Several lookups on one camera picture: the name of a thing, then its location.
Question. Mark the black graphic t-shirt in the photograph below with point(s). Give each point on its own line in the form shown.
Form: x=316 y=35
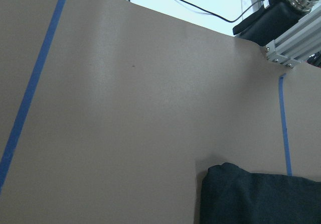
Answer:
x=230 y=194

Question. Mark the aluminium frame post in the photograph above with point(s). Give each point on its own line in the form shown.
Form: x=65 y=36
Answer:
x=298 y=43

